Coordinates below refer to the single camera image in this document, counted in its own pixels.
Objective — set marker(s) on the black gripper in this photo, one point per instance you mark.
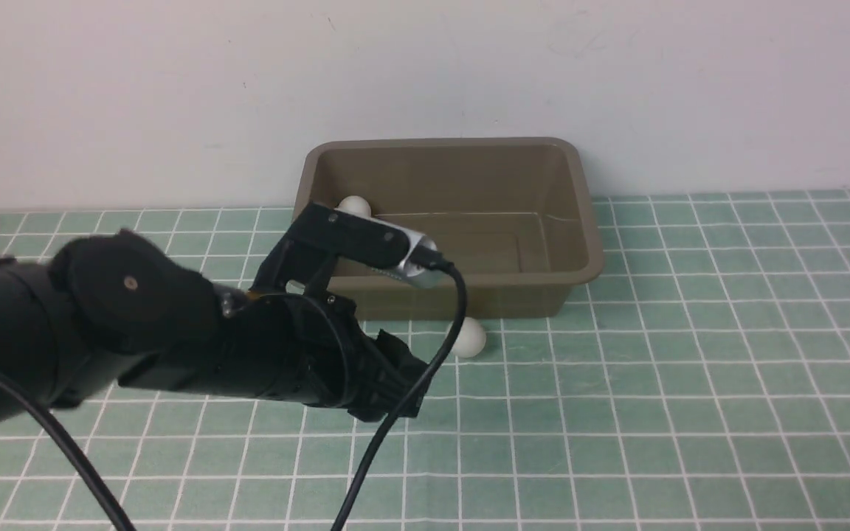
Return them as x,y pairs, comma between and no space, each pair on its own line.
289,347

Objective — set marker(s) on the white ping-pong ball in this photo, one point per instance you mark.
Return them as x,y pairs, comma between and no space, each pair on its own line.
471,339
355,205

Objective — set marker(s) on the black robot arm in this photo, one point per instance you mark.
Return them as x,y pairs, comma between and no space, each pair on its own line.
116,310

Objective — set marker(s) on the brown plastic bin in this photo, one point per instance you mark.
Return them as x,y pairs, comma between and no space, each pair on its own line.
514,214

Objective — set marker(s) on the green checkered tablecloth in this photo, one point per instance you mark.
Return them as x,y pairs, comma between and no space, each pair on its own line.
701,383

